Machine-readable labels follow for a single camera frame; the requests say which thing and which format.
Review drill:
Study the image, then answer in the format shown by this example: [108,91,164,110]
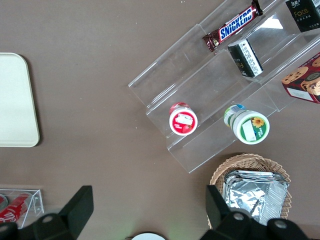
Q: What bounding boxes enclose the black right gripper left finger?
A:
[0,185,95,240]

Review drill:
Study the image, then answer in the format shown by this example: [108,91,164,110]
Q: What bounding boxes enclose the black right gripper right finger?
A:
[199,184,310,240]

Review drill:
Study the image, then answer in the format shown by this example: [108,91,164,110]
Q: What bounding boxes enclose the red gum jar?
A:
[168,101,199,136]

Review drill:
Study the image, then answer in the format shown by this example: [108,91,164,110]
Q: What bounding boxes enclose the cream rectangular tray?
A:
[0,52,41,148]

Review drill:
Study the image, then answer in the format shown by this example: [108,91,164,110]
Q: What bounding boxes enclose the clear acrylic bottle rack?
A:
[0,184,45,230]

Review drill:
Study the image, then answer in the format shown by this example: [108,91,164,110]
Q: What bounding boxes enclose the light wicker basket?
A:
[209,152,293,231]

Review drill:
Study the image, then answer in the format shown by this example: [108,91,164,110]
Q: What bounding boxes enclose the clear acrylic tiered stand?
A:
[127,0,320,174]

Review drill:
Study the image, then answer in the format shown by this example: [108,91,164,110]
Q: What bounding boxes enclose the small black carton box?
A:
[227,38,264,79]

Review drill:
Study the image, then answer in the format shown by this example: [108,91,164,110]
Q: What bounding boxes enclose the red cookie box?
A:
[281,51,320,105]

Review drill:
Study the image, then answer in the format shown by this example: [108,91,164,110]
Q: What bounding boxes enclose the Snickers chocolate bar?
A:
[201,0,264,53]

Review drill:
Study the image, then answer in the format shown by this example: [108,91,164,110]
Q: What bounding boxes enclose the black carton box Face print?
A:
[285,0,320,33]

